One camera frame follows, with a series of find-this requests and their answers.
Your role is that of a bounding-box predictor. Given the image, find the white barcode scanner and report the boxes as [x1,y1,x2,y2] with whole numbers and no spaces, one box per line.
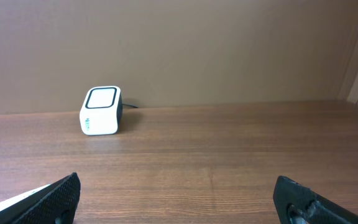
[80,86,123,136]

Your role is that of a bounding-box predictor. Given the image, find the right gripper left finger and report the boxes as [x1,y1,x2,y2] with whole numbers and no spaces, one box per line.
[0,172,81,224]

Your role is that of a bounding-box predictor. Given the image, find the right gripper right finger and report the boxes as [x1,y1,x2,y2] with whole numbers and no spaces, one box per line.
[273,175,358,224]

